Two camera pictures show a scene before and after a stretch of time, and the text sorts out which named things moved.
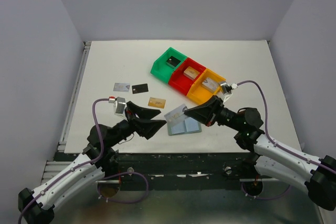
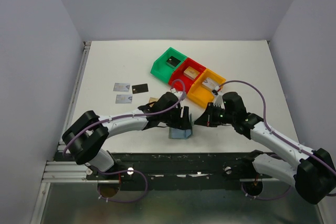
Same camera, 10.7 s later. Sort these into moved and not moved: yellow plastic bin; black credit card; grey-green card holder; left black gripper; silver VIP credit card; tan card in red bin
Moved: grey-green card holder; left black gripper
Not moved: black credit card; yellow plastic bin; silver VIP credit card; tan card in red bin
